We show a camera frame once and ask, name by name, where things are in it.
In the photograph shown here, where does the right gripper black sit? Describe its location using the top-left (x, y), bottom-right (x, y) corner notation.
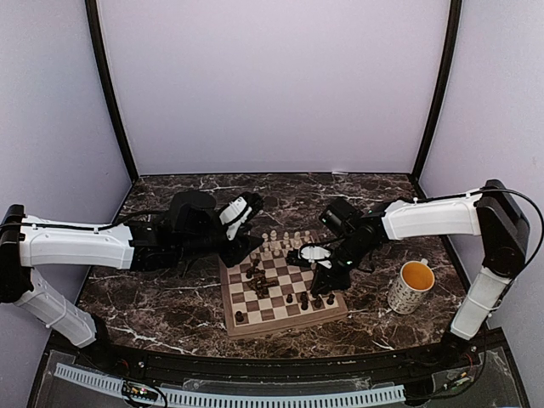
top-left (310, 235), bottom-right (373, 295)

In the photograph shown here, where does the wooden chess board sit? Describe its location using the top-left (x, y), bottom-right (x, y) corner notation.
top-left (219, 230), bottom-right (348, 338)

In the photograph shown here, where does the patterned mug yellow inside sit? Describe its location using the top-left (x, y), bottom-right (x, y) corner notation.
top-left (387, 258), bottom-right (435, 315)

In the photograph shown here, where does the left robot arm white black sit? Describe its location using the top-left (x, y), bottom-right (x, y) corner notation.
top-left (1, 190), bottom-right (264, 371)

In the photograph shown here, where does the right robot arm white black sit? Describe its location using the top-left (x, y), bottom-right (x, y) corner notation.
top-left (297, 179), bottom-right (536, 369)

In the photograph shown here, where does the pile of dark chess pieces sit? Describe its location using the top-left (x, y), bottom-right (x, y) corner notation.
top-left (245, 258), bottom-right (279, 299)

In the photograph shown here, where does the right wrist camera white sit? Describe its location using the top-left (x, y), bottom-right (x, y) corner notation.
top-left (286, 244), bottom-right (332, 269)

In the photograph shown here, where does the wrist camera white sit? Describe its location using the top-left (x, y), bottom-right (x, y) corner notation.
top-left (218, 192), bottom-right (264, 241)
top-left (286, 244), bottom-right (332, 269)

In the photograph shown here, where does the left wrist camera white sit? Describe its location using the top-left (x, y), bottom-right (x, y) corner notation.
top-left (218, 192), bottom-right (264, 241)

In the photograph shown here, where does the black front rail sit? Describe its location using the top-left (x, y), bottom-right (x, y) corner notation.
top-left (71, 335), bottom-right (481, 386)

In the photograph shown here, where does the white slotted cable duct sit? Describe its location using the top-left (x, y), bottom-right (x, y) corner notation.
top-left (54, 363), bottom-right (405, 407)

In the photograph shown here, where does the left black frame post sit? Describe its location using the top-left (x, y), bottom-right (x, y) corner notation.
top-left (84, 0), bottom-right (139, 183)

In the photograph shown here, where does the black frame post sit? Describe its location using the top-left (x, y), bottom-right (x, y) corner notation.
top-left (411, 0), bottom-right (462, 180)
top-left (84, 0), bottom-right (139, 183)

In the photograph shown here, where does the right black frame post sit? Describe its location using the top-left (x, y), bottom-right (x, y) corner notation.
top-left (411, 0), bottom-right (462, 180)

